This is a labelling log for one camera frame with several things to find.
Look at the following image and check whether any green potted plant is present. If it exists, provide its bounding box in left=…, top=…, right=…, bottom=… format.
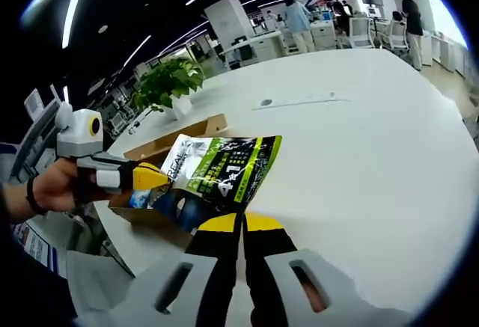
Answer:
left=130, top=57, right=205, bottom=115

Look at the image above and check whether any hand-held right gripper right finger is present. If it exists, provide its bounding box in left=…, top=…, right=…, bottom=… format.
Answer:
left=241, top=210, right=416, bottom=327

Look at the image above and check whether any white pillar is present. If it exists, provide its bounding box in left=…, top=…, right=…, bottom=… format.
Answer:
left=204, top=0, right=256, bottom=67

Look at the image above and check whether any white table power strip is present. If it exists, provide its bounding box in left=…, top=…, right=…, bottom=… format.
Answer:
left=252, top=89, right=353, bottom=112

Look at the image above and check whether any grey storage shelf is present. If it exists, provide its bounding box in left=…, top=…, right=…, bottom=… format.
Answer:
left=22, top=83, right=73, bottom=178

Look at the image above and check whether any brown cardboard shoe box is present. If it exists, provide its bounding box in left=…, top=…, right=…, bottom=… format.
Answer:
left=108, top=113, right=230, bottom=255

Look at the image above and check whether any person's left hand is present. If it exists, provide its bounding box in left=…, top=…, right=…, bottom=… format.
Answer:
left=34, top=157, right=110, bottom=215

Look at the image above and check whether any white office chair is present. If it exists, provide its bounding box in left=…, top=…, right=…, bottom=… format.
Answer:
left=381, top=19, right=409, bottom=57
left=347, top=16, right=377, bottom=49

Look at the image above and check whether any white plant pot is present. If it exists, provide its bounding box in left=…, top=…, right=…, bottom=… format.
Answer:
left=170, top=93, right=194, bottom=120

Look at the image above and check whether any small white desk device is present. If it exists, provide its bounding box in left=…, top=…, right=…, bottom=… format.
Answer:
left=127, top=114, right=147, bottom=135

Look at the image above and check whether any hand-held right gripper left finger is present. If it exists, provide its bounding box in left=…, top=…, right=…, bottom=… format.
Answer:
left=80, top=213, right=240, bottom=327

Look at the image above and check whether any blue soft tissue pack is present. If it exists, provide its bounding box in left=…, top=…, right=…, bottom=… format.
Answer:
left=153, top=191, right=215, bottom=233

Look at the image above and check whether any green black soft pouch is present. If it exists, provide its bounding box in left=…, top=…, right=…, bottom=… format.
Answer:
left=151, top=134, right=284, bottom=216

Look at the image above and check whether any black wristband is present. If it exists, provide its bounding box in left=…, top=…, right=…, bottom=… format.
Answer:
left=25, top=176, right=49, bottom=216

